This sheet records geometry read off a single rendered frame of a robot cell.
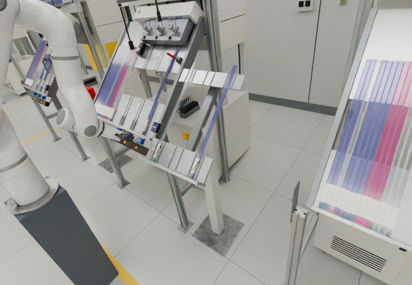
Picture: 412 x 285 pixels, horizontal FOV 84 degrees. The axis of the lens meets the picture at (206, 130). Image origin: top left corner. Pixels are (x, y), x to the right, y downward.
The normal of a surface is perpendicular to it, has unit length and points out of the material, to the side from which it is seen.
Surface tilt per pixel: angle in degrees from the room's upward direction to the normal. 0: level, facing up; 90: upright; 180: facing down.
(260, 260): 0
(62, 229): 90
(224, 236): 0
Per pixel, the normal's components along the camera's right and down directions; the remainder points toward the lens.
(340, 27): -0.62, 0.48
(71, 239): 0.81, 0.22
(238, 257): -0.12, -0.84
